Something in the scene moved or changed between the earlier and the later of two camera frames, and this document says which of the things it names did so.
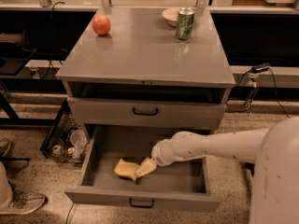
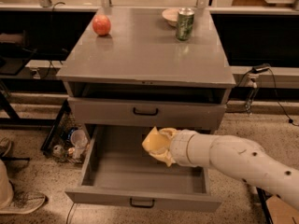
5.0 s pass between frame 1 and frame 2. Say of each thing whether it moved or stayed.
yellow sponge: moved
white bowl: stayed
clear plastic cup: stayed
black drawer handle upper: stayed
